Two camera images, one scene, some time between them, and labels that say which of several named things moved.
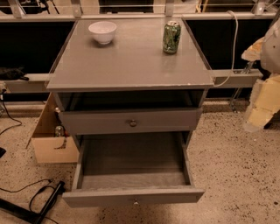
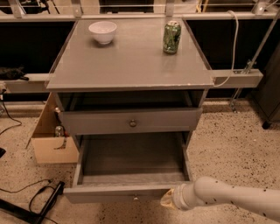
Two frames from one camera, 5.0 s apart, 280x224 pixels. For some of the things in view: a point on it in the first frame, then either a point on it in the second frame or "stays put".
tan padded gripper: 271,50 -> 178,195
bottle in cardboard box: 59,131 stays put
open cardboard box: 51,142 stays put
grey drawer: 137,168 stays put
